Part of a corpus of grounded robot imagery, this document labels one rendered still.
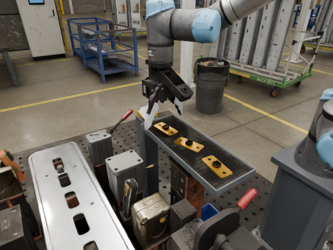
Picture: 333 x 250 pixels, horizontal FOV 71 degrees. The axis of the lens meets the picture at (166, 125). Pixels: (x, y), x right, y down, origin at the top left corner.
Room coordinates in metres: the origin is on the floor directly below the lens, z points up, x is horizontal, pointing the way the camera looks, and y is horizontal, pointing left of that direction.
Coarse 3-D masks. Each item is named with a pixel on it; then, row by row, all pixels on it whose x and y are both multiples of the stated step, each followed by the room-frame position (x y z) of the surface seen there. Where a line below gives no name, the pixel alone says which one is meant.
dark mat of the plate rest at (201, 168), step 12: (168, 120) 0.72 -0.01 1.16; (156, 132) 0.63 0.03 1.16; (180, 132) 0.63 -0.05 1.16; (192, 132) 0.63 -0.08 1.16; (168, 144) 0.57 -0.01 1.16; (204, 144) 0.57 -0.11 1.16; (180, 156) 0.51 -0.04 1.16; (192, 156) 0.51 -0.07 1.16; (204, 156) 0.51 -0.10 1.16; (216, 156) 0.51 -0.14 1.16; (228, 156) 0.51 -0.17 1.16; (192, 168) 0.46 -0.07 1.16; (204, 168) 0.46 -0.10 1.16; (228, 168) 0.46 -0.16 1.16; (240, 168) 0.46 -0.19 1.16; (216, 180) 0.42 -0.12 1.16; (228, 180) 0.42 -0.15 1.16
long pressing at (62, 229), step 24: (72, 144) 0.80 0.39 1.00; (48, 168) 0.65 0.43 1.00; (72, 168) 0.65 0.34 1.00; (48, 192) 0.53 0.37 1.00; (96, 192) 0.53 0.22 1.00; (48, 216) 0.44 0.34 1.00; (72, 216) 0.44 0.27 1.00; (96, 216) 0.44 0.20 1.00; (48, 240) 0.37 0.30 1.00; (72, 240) 0.37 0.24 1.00; (96, 240) 0.37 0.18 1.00; (120, 240) 0.37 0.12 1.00
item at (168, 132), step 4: (156, 124) 0.68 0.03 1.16; (160, 124) 0.68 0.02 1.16; (164, 124) 0.68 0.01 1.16; (160, 128) 0.65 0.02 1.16; (164, 128) 0.65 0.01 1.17; (168, 128) 0.65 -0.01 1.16; (172, 128) 0.65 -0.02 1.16; (164, 132) 0.63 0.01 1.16; (168, 132) 0.63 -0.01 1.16; (176, 132) 0.63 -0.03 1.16
